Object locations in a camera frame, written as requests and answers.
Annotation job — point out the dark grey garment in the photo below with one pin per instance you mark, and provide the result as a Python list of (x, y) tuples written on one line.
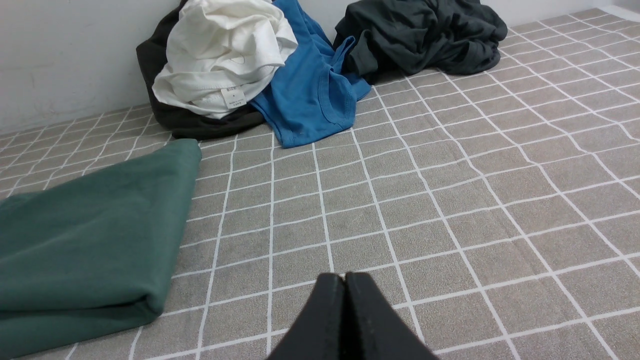
[(457, 37)]

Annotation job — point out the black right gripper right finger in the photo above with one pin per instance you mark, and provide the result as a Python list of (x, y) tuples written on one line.
[(382, 333)]

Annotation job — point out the green long-sleeve top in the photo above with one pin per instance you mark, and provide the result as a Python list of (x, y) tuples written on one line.
[(95, 255)]

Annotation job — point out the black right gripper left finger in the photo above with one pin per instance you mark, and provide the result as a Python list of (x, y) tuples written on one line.
[(316, 332)]

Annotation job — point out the white garment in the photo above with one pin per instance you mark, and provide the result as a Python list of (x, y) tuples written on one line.
[(221, 54)]

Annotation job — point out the grey checked tablecloth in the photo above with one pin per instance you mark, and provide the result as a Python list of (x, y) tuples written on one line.
[(499, 213)]

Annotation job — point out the black garment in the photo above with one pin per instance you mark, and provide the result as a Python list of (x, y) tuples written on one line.
[(181, 122)]

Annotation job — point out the blue garment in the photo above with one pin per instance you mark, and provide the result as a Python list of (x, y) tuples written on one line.
[(314, 95)]

